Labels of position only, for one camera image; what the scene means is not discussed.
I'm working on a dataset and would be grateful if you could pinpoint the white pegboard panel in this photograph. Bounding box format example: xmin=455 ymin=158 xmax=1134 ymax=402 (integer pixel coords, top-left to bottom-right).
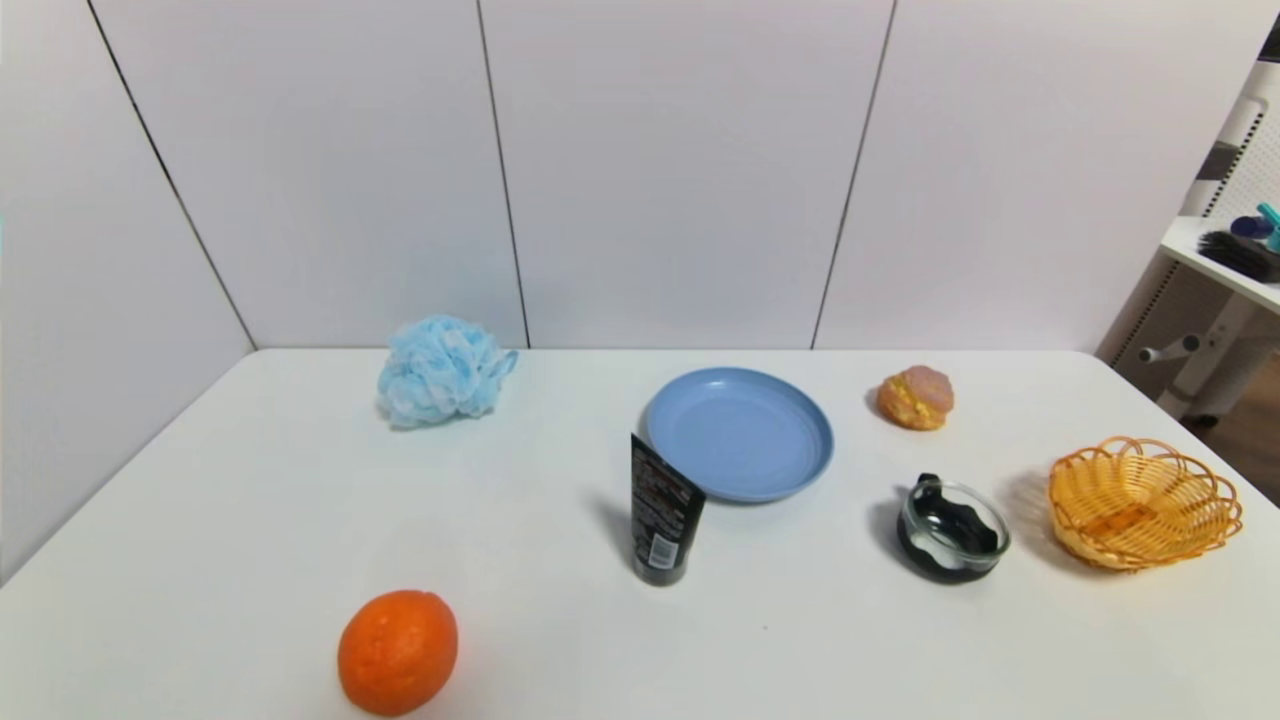
xmin=1183 ymin=60 xmax=1280 ymax=223

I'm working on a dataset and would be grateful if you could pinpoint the glass jar with black base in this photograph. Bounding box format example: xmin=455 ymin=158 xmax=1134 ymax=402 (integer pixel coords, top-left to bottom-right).
xmin=896 ymin=473 xmax=1012 ymax=585

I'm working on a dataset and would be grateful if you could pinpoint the yellow woven basket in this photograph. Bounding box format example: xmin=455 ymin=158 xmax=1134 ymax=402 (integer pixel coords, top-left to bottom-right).
xmin=1048 ymin=435 xmax=1244 ymax=573

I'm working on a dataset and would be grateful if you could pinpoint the cream puff pastry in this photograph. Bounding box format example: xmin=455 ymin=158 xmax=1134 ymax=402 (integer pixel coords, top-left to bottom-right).
xmin=876 ymin=365 xmax=955 ymax=432

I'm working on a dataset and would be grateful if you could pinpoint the orange fruit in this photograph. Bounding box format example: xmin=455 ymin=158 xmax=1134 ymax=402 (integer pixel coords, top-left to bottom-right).
xmin=337 ymin=590 xmax=460 ymax=718

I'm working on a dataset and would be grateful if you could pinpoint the blue mesh bath loofah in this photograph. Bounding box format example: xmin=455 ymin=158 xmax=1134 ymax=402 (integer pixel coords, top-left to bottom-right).
xmin=377 ymin=314 xmax=519 ymax=429

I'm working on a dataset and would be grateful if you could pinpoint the white side desk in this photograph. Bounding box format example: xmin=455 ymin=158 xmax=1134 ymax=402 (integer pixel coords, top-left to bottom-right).
xmin=1138 ymin=215 xmax=1280 ymax=426

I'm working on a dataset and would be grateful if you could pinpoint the black squeeze tube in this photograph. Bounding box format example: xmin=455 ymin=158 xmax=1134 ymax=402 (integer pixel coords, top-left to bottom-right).
xmin=629 ymin=432 xmax=707 ymax=588

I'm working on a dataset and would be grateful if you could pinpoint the blue plastic plate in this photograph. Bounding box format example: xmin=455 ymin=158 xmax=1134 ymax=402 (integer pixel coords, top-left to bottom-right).
xmin=645 ymin=367 xmax=835 ymax=504

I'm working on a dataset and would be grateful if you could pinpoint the black hair brush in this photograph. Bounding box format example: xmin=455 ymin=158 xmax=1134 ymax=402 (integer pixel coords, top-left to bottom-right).
xmin=1197 ymin=229 xmax=1280 ymax=283

